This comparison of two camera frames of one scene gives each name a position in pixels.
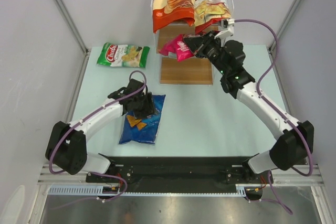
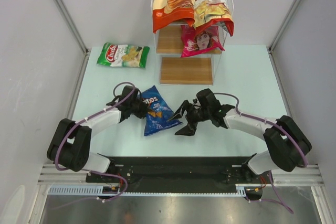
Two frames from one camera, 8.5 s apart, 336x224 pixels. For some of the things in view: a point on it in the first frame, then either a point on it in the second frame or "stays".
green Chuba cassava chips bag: (123, 55) stays
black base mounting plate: (179, 174) stays
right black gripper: (196, 44) -> (189, 130)
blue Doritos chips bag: (143, 130) -> (158, 113)
